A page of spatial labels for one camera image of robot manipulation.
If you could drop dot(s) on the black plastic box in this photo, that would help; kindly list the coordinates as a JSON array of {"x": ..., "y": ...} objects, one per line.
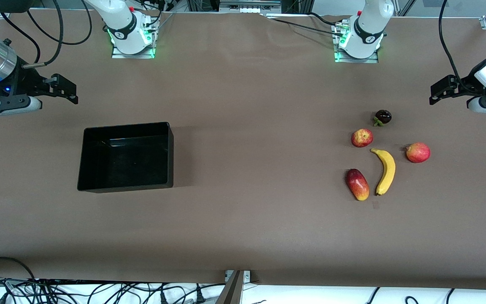
[{"x": 125, "y": 160}]

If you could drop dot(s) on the yellow banana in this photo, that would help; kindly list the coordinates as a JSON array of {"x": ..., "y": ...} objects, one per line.
[{"x": 386, "y": 173}]

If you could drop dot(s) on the red apple right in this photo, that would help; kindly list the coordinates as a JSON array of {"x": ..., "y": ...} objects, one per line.
[{"x": 418, "y": 153}]

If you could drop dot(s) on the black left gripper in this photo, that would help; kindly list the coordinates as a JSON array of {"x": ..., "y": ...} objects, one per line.
[{"x": 463, "y": 85}]

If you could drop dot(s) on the metal table edge bracket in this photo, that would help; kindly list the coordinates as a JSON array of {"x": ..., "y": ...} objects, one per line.
[{"x": 247, "y": 276}]

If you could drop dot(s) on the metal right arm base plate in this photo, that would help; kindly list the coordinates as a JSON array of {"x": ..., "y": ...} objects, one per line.
[{"x": 133, "y": 55}]

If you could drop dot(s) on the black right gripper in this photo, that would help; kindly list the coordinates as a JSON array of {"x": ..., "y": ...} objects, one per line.
[{"x": 26, "y": 82}]

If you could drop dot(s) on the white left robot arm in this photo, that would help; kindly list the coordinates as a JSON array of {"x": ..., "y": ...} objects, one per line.
[{"x": 367, "y": 25}]

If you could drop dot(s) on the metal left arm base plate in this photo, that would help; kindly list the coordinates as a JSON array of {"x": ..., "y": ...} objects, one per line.
[{"x": 352, "y": 60}]

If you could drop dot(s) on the dark aluminium post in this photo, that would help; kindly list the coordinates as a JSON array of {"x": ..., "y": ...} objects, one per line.
[{"x": 230, "y": 293}]

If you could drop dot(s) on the white power strip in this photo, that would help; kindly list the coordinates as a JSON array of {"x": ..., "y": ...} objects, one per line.
[{"x": 249, "y": 8}]

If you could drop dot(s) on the red yellow apple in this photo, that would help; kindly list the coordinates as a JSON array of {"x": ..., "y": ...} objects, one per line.
[{"x": 362, "y": 138}]

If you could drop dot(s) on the dark purple mangosteen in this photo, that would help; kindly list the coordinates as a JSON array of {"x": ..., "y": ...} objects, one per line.
[{"x": 383, "y": 116}]

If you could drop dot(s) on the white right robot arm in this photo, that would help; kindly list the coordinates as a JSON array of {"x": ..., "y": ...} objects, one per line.
[{"x": 122, "y": 25}]

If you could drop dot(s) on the red yellow mango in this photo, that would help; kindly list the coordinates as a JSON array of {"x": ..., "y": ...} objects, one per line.
[{"x": 357, "y": 184}]

